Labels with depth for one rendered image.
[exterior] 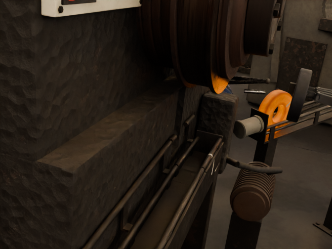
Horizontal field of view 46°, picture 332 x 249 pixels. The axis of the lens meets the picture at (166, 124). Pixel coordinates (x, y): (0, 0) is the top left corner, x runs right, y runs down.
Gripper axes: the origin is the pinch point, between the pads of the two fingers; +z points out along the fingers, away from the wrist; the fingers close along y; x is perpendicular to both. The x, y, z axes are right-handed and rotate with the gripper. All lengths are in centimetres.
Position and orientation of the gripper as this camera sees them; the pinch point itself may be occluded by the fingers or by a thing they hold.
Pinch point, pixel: (301, 90)
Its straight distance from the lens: 120.1
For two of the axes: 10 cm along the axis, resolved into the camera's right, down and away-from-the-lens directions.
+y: 3.3, -3.1, 8.9
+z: -9.3, -2.7, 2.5
